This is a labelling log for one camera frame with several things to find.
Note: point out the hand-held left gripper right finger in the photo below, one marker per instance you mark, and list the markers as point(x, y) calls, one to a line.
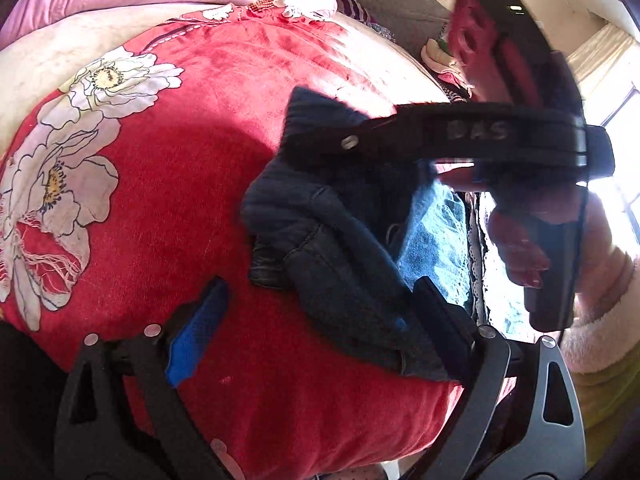
point(445, 320)

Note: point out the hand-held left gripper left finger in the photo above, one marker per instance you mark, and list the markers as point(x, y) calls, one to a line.
point(195, 330)

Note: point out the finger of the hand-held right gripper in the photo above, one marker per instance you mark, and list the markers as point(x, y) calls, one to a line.
point(350, 132)

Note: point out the blue denim pants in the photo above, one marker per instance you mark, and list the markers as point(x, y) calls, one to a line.
point(340, 240)

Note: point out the person's right forearm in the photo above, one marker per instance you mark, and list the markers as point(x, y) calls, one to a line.
point(605, 300)

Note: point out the person's right hand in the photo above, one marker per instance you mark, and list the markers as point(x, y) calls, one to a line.
point(520, 250)

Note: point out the person's left hand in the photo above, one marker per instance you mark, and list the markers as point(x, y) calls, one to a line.
point(222, 452)

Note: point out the pile of folded clothes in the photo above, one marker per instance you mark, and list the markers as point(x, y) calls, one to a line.
point(442, 60)

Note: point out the cream curtain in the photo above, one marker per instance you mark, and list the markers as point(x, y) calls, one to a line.
point(597, 55)

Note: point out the window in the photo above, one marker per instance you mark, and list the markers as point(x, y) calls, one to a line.
point(622, 160)

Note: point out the striped cloth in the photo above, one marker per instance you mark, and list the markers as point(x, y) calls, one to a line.
point(352, 5)

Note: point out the red floral blanket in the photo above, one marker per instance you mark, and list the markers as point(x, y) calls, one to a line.
point(175, 200)

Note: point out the dark headboard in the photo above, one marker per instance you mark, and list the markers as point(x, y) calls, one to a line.
point(390, 5)

